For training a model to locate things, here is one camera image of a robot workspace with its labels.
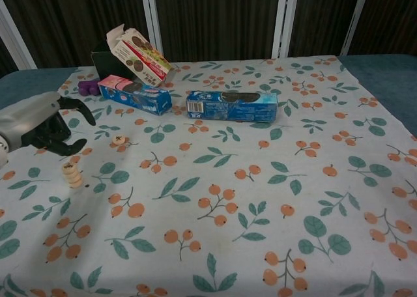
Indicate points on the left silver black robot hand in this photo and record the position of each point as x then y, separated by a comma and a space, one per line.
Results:
26, 118

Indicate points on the teal table cover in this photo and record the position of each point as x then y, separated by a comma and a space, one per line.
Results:
19, 82

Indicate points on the purple plastic block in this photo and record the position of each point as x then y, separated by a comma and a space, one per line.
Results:
87, 88

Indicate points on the black open box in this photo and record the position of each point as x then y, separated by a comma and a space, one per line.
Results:
104, 65

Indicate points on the pink blue Oreo box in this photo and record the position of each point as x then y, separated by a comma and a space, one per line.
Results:
143, 101

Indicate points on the white red cookie box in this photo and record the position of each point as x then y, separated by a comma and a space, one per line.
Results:
146, 65

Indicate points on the floral fruit print tablecloth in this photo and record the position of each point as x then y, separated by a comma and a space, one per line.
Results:
228, 179

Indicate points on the dark folding room divider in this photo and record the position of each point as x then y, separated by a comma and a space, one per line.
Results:
211, 17

